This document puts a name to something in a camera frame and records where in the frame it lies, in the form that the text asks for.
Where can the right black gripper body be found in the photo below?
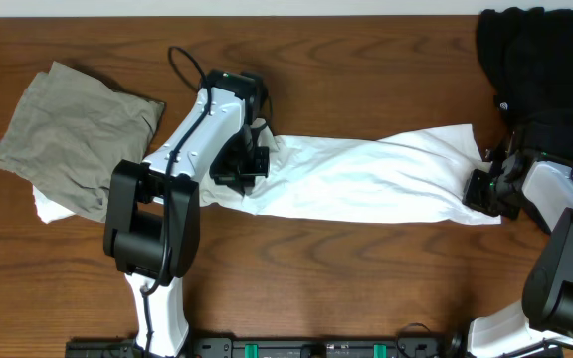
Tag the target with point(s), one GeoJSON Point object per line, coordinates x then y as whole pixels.
{"type": "Point", "coordinates": [491, 196]}

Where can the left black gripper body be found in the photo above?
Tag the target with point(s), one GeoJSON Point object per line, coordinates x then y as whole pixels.
{"type": "Point", "coordinates": [238, 164]}

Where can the white printed t-shirt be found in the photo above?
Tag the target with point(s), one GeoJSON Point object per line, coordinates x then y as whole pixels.
{"type": "Point", "coordinates": [411, 177]}

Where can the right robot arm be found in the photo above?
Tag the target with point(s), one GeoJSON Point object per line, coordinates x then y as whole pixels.
{"type": "Point", "coordinates": [527, 176]}

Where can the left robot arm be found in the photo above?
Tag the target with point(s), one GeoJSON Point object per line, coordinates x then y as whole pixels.
{"type": "Point", "coordinates": [152, 225]}

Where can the black garment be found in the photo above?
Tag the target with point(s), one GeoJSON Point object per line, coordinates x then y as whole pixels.
{"type": "Point", "coordinates": [527, 55]}

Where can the folded olive green garment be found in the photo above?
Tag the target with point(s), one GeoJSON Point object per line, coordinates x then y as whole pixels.
{"type": "Point", "coordinates": [68, 132]}

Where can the folded white garment underneath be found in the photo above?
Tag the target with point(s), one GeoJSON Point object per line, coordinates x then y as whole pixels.
{"type": "Point", "coordinates": [49, 211]}

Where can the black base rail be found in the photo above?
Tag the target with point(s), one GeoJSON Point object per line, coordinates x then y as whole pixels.
{"type": "Point", "coordinates": [409, 344]}

